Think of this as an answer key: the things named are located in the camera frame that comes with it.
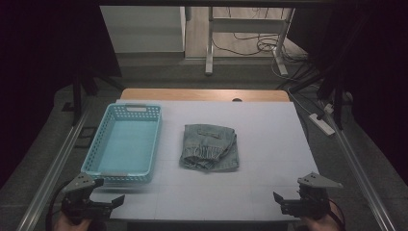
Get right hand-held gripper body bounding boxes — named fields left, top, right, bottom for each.
left=281, top=171, right=344, bottom=221

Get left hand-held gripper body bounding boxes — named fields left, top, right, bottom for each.
left=61, top=172, right=114, bottom=225

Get light blue plastic basket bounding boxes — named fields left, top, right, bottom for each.
left=80, top=103, right=163, bottom=186

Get grey denim pants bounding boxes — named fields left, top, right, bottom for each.
left=179, top=123, right=241, bottom=171

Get person's right hand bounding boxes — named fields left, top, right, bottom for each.
left=301, top=200, right=344, bottom=231

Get person's left hand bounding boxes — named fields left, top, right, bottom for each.
left=54, top=215, right=92, bottom=231

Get black floor plate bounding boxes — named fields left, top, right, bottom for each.
left=75, top=126, right=99, bottom=149

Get white table mat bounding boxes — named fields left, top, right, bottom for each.
left=94, top=99, right=321, bottom=222

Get white power strip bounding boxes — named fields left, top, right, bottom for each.
left=308, top=113, right=336, bottom=137

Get black metal stand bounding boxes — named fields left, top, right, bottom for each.
left=62, top=64, right=123, bottom=126
left=316, top=73, right=354, bottom=131

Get dark curtain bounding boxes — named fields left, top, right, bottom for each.
left=288, top=6, right=408, bottom=177
left=0, top=0, right=122, bottom=191

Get white cabinet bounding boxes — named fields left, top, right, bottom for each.
left=99, top=5, right=187, bottom=54

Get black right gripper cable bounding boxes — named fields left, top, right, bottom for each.
left=326, top=198, right=346, bottom=231

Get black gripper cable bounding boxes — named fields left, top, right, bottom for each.
left=45, top=181, right=70, bottom=231
left=326, top=198, right=346, bottom=231

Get silver metal rail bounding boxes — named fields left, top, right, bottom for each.
left=15, top=105, right=92, bottom=231
left=320, top=102, right=397, bottom=231

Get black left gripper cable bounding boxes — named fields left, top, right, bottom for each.
left=45, top=181, right=70, bottom=231

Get white power cable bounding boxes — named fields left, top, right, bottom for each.
left=287, top=88, right=314, bottom=117

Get tangle of floor cables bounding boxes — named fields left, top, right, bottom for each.
left=213, top=8, right=311, bottom=65

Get white desk frame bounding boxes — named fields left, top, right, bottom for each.
left=205, top=7, right=296, bottom=76

